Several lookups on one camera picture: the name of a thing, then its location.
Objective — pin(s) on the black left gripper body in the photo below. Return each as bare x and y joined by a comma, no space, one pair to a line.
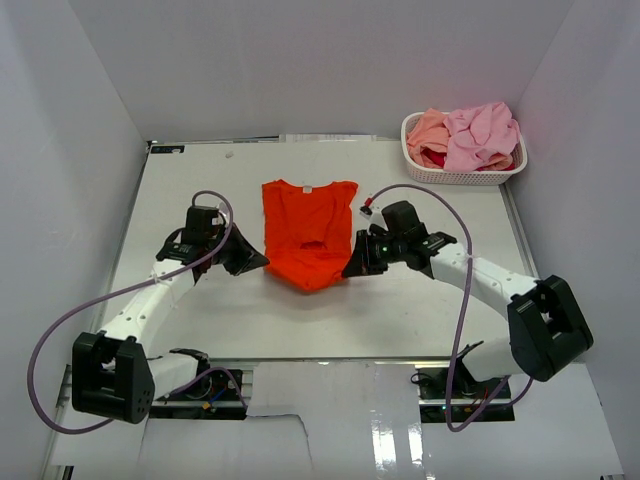
211,243

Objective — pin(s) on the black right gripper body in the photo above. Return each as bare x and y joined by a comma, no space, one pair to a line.
392,248

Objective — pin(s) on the orange t shirt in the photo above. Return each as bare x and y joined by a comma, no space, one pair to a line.
308,232

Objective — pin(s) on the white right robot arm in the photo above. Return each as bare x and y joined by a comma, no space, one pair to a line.
546,327

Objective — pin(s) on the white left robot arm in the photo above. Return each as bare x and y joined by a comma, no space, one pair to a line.
115,375

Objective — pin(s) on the magenta t shirt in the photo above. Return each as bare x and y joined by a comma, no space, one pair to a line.
432,159

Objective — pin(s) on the black table label sticker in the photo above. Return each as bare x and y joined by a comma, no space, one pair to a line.
171,149

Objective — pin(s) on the peach t shirt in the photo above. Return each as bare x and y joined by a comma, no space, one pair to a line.
430,133

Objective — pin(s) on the light pink t shirt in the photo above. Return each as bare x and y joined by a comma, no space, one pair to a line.
481,139

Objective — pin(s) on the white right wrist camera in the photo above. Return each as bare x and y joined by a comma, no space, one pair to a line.
371,212

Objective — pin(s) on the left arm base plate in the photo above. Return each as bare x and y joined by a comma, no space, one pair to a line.
214,398

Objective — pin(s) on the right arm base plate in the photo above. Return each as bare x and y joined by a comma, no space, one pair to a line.
431,385

